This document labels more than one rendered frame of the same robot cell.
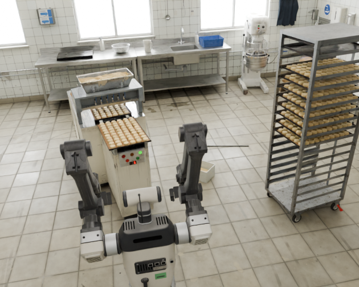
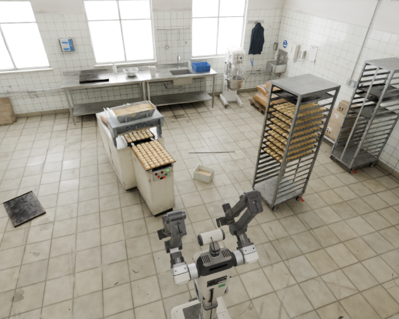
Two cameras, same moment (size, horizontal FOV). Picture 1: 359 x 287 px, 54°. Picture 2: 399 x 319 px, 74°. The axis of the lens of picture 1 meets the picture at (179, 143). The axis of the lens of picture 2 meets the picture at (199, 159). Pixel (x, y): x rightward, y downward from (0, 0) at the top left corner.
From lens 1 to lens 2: 63 cm
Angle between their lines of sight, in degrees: 11
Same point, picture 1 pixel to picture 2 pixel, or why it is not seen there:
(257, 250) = (251, 233)
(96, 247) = (185, 278)
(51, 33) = (71, 58)
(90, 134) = (123, 153)
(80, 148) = (180, 218)
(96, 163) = (127, 174)
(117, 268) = (155, 254)
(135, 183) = (163, 190)
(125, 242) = (204, 271)
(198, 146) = (257, 208)
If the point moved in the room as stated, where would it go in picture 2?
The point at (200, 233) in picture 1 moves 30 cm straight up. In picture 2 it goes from (251, 259) to (259, 227)
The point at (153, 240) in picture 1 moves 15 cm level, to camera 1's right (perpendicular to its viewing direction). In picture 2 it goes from (221, 267) to (245, 264)
